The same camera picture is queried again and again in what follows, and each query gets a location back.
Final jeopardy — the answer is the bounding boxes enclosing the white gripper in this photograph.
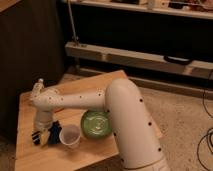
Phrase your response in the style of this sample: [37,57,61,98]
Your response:
[34,119,52,144]

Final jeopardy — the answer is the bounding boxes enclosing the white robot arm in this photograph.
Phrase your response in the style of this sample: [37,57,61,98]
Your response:
[30,78,171,171]

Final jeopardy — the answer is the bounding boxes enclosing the translucent plastic cup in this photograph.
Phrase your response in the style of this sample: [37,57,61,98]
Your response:
[59,124,81,149]

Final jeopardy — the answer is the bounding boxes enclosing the green ceramic bowl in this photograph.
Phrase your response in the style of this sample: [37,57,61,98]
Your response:
[81,110,112,139]

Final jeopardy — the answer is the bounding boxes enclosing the wooden table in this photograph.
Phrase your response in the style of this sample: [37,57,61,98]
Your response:
[15,70,127,171]

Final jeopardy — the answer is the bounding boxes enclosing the metal stand pole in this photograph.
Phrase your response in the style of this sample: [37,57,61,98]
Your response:
[67,0,79,46]

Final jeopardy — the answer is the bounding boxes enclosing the long wooden shelf beam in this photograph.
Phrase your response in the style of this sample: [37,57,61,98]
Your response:
[65,42,213,78]

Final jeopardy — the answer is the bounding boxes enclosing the upper wooden shelf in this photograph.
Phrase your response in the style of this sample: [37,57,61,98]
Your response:
[61,0,213,20]

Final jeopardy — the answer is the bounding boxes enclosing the black cables on floor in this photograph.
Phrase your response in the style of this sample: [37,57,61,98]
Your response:
[195,69,213,171]

